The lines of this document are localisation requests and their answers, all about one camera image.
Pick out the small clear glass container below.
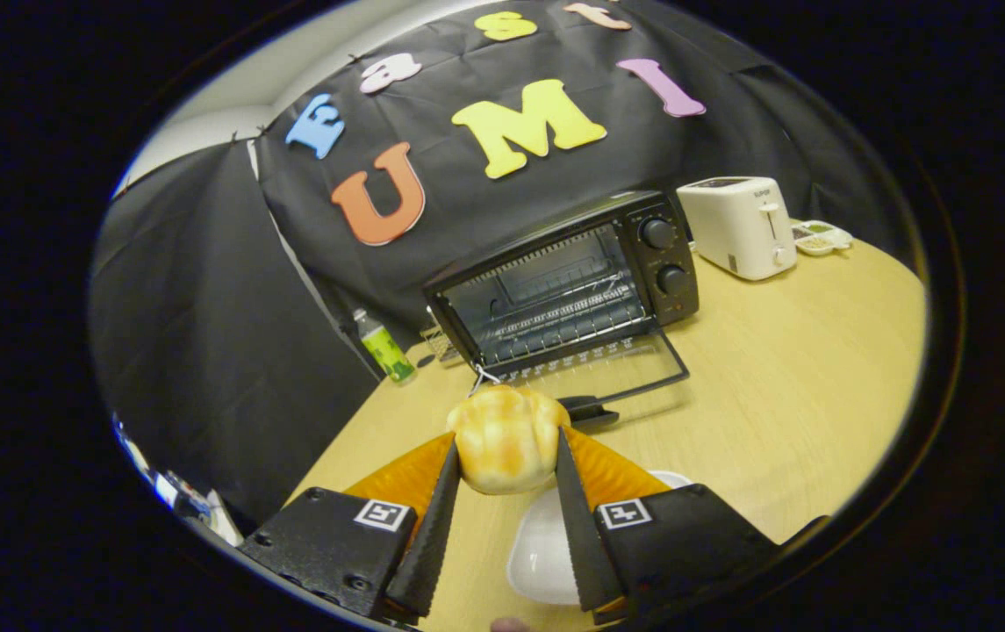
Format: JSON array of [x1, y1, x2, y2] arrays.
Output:
[[419, 323, 464, 366]]

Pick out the golden bread roll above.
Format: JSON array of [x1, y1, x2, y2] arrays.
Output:
[[447, 384, 571, 496]]

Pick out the black toaster oven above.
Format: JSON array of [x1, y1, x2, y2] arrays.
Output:
[[421, 189, 701, 429]]

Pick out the white plate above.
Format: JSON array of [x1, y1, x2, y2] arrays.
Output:
[[506, 470, 696, 607]]

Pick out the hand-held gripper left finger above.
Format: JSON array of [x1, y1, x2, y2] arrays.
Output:
[[239, 430, 464, 625]]

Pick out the green label drink bottle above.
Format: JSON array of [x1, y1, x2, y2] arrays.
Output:
[[353, 308, 418, 385]]

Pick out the white divided snack dish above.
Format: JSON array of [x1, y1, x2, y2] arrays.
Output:
[[792, 219, 854, 257]]

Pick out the white pop-up toaster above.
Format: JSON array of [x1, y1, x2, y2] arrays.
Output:
[[676, 176, 798, 282]]

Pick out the blue and white clutter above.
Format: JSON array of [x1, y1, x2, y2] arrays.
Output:
[[111, 413, 245, 547]]

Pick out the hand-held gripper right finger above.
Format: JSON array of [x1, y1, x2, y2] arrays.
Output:
[[555, 426, 829, 627]]

